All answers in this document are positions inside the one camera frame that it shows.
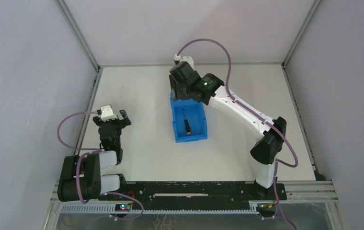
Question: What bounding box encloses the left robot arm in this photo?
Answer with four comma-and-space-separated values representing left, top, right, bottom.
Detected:
57, 106, 131, 204

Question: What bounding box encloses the left aluminium frame rail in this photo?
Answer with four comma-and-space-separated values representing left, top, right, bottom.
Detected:
54, 0, 102, 148

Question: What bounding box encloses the right aluminium frame rail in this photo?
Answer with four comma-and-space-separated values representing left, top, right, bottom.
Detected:
281, 0, 327, 181

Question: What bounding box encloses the grey slotted cable duct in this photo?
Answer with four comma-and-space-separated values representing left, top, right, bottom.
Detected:
60, 203, 259, 214

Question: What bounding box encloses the black yellow screwdriver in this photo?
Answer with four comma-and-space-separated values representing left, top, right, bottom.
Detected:
182, 109, 191, 135

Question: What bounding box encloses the purple cable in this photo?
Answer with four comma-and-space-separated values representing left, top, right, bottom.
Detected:
57, 111, 145, 221
175, 38, 299, 230

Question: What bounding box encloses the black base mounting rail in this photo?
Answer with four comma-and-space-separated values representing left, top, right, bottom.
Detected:
99, 181, 287, 211

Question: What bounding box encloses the blue plastic bin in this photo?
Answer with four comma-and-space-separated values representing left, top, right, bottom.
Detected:
170, 93, 208, 143

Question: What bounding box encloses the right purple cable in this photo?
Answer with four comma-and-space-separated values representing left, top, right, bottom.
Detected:
175, 38, 299, 230

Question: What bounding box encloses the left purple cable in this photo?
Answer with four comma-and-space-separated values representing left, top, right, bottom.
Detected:
57, 111, 145, 221

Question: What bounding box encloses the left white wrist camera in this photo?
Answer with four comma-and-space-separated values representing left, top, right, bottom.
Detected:
97, 105, 118, 122

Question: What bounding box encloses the back aluminium frame rail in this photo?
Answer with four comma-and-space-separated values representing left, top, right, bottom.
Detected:
100, 62, 283, 69

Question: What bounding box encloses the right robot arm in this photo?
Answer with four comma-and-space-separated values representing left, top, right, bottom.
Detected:
169, 61, 286, 189

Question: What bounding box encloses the aluminium frame rail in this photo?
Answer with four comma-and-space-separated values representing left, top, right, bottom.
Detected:
100, 62, 283, 69
281, 0, 327, 181
54, 0, 102, 148

